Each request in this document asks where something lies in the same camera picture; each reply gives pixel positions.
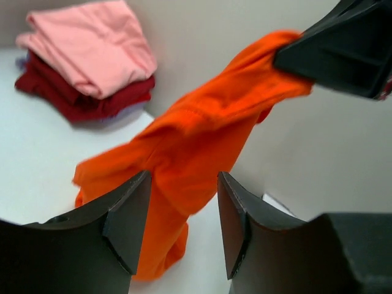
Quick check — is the dark red folded t-shirt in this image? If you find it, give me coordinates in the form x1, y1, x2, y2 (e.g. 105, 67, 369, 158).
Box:
13, 50, 156, 123

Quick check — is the lavender folded t-shirt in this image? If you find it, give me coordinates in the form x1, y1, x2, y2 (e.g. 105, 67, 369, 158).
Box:
15, 55, 148, 125

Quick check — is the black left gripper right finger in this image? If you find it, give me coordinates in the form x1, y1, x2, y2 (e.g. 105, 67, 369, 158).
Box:
217, 172, 391, 293

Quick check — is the pink folded t-shirt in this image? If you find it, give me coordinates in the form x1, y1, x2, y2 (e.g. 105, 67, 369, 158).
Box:
16, 1, 157, 100

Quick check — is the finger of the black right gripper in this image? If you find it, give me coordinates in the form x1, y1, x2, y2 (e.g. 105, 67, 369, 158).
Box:
274, 0, 391, 100

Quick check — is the orange t-shirt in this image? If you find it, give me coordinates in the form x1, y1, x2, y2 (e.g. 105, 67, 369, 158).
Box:
73, 31, 312, 282

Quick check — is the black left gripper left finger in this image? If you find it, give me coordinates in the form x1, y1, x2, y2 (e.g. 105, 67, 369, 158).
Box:
1, 171, 151, 293

